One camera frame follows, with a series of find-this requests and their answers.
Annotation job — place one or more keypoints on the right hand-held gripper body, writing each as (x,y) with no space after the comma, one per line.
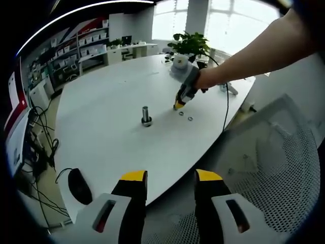
(184,71)

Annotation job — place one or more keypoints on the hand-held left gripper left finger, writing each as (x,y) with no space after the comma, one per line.
(127,200)

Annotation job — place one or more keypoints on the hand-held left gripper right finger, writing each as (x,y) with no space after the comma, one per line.
(210,198)

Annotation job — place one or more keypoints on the thick threaded metal stud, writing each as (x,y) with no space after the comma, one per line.
(145,111)

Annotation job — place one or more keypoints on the green potted plant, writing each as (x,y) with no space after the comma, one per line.
(191,44)

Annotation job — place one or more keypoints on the white game controller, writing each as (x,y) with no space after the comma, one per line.
(229,89)

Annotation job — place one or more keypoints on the black computer mouse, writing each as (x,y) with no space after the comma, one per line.
(79,186)

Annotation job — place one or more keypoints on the white side desk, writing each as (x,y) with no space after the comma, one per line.
(137,49)

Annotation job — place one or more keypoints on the grey mesh office chair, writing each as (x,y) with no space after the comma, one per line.
(266,165)

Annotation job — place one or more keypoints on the white shelving with storage boxes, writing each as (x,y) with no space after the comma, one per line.
(92,42)

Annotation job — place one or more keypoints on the computer monitor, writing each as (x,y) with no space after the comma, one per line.
(16,122)

